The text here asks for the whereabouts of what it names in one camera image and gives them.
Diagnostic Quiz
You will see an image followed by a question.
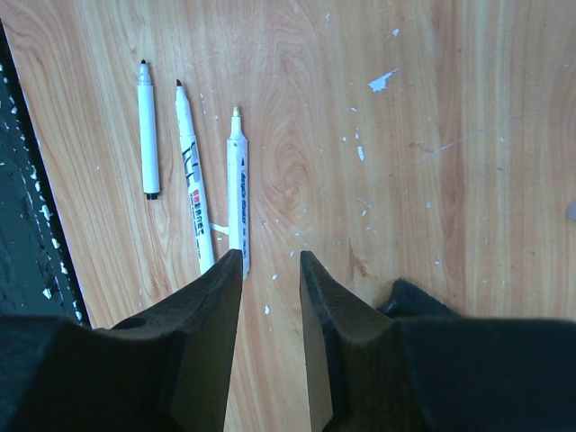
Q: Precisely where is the black marker without cap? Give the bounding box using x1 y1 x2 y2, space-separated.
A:
137 59 160 201

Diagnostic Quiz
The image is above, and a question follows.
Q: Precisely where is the peach cap marker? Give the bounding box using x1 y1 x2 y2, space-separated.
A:
227 105 250 280

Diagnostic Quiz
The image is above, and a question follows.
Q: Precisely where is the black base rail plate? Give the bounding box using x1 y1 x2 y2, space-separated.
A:
1 35 90 326

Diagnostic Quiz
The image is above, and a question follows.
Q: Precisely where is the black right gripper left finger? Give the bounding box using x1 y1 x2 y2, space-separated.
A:
1 250 242 431

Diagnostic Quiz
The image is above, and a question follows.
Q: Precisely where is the purple cap marker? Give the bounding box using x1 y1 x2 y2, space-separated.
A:
175 79 215 275

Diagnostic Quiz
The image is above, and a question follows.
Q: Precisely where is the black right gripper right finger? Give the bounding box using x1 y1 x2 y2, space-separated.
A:
300 251 575 431

